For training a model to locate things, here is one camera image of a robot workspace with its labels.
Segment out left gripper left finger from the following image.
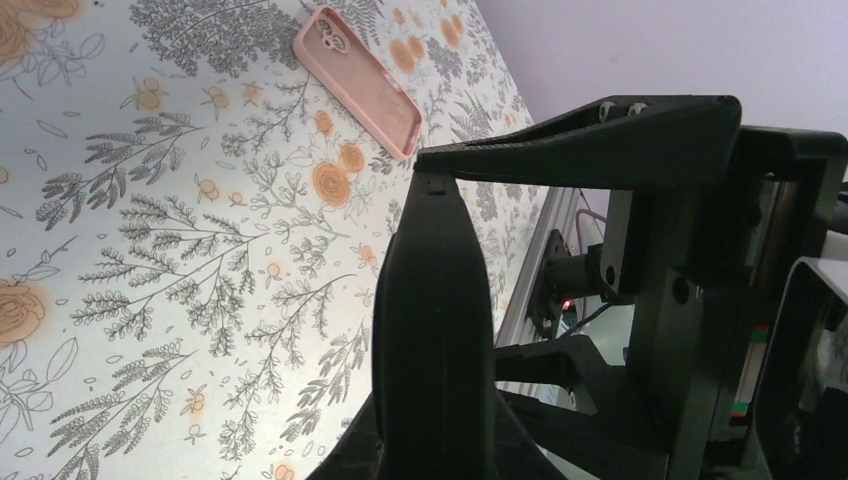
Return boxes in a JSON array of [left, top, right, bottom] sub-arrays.
[[372, 172, 496, 479]]

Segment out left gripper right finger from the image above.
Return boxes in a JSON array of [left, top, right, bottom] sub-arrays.
[[414, 95, 742, 189]]

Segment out pink phone case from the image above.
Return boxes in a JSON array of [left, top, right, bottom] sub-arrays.
[[293, 6, 423, 161]]

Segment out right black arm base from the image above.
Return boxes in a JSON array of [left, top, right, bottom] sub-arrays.
[[526, 229, 581, 340]]

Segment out floral patterned table mat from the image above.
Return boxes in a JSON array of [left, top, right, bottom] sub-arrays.
[[0, 0, 551, 480]]

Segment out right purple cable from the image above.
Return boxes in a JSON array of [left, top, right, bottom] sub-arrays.
[[573, 208, 611, 256]]

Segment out aluminium mounting rail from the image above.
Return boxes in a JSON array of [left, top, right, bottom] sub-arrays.
[[495, 188, 583, 347]]

